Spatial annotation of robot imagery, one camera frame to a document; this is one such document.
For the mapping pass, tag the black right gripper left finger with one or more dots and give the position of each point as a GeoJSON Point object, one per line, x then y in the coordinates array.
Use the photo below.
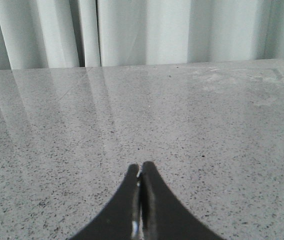
{"type": "Point", "coordinates": [120, 218]}

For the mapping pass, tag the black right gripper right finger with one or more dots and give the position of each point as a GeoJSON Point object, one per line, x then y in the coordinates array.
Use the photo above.
{"type": "Point", "coordinates": [163, 215]}

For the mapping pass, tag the pale green curtain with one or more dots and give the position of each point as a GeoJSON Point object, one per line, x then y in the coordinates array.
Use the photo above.
{"type": "Point", "coordinates": [91, 33]}

